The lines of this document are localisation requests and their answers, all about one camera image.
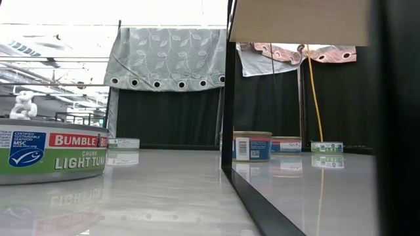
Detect black metal rack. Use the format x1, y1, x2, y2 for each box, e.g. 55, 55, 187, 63
54, 111, 108, 128

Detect horizontal metal bar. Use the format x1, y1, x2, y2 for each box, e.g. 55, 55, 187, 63
0, 82, 111, 88

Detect Wild Planet can gold lid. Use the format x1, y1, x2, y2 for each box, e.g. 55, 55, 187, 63
219, 130, 273, 163
270, 136, 303, 155

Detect black curtain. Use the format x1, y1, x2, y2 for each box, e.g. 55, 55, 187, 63
115, 87, 224, 148
233, 45, 378, 150

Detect pale stand pole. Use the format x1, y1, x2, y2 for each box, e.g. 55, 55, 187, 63
296, 65, 305, 145

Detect pink patterned curtain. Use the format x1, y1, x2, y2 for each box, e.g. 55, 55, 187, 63
236, 41, 358, 78

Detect yellow cable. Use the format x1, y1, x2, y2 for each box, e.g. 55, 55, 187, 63
305, 44, 325, 144

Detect grey leaf pattern curtain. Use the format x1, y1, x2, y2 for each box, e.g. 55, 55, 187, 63
103, 26, 228, 93

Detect green Bumble Bee tuna can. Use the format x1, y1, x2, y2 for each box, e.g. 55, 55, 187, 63
106, 138, 141, 151
310, 141, 345, 154
0, 117, 110, 186

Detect white figurine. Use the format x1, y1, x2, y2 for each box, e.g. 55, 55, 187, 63
9, 90, 38, 121

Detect black frame wooden top shelf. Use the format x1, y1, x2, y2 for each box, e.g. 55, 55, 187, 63
221, 0, 420, 236

